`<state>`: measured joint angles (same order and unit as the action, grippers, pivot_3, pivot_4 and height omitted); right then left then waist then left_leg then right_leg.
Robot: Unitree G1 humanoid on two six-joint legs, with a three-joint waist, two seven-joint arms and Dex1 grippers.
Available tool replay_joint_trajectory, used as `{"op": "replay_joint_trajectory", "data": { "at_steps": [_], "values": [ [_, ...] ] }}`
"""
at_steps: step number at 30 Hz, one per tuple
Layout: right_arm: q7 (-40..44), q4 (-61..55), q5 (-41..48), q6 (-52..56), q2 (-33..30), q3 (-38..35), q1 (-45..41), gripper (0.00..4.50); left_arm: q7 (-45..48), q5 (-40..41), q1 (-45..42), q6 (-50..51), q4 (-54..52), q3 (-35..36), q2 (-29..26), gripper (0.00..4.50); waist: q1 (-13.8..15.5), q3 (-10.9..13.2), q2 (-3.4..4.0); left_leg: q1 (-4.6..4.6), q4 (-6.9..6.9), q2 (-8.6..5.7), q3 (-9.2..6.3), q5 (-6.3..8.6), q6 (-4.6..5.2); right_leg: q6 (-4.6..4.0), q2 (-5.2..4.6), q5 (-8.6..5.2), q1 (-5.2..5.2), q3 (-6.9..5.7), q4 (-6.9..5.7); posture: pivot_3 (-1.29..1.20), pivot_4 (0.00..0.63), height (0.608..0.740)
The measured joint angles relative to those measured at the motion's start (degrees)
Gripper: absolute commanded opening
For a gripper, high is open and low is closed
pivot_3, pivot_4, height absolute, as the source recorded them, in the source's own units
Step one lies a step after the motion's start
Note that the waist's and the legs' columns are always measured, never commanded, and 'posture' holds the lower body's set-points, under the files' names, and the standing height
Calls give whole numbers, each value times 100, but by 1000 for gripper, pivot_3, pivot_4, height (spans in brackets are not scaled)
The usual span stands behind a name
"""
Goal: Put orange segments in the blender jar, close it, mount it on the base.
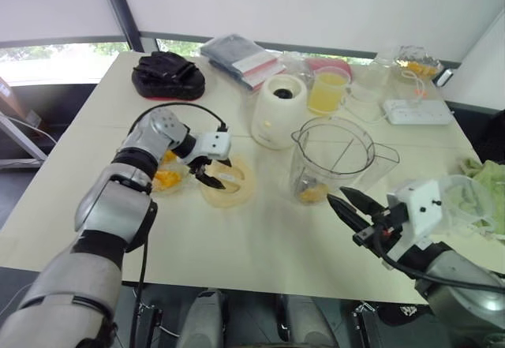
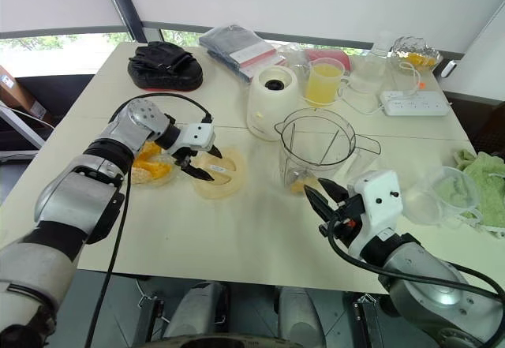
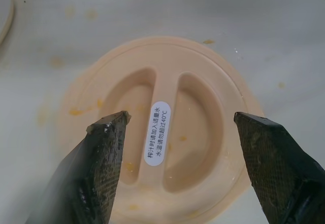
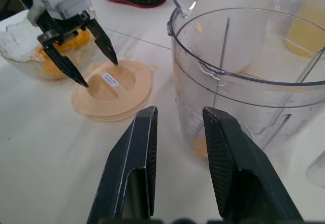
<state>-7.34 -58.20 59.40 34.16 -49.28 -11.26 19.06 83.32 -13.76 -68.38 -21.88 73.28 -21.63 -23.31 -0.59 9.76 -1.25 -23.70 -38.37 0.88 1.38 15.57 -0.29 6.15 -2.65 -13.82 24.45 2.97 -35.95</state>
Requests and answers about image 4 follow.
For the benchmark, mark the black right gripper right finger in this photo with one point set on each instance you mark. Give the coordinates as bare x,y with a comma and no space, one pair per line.
243,173

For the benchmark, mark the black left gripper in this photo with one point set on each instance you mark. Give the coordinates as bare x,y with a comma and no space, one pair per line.
68,27

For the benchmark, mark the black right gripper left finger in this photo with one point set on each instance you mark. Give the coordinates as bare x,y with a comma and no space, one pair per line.
127,163

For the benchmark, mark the orange food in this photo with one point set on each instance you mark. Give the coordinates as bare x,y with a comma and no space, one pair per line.
48,70

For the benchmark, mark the cream round blender lid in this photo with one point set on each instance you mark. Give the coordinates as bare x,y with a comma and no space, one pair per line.
127,102

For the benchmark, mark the clear plastic blender jug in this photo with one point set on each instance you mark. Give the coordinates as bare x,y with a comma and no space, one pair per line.
193,94

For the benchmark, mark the clear glass scalloped bowl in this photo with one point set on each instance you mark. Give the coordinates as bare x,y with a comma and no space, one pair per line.
15,43

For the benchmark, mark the container of orange juice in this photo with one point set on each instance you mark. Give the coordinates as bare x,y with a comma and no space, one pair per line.
304,41

